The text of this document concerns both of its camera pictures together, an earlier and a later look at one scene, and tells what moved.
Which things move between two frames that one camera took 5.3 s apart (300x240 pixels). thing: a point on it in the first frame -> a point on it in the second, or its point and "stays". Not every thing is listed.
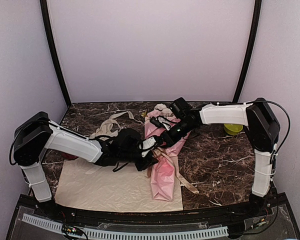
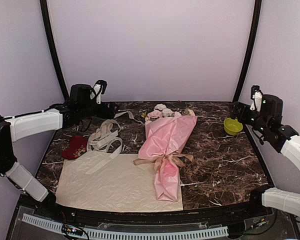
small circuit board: (72, 230) stays
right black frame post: (251, 43) stays
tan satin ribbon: (157, 151) -> (158, 161)
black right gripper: (168, 139) -> (242, 118)
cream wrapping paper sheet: (83, 183) stays
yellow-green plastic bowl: (233, 129) stays
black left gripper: (148, 161) -> (111, 113)
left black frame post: (44, 10) stays
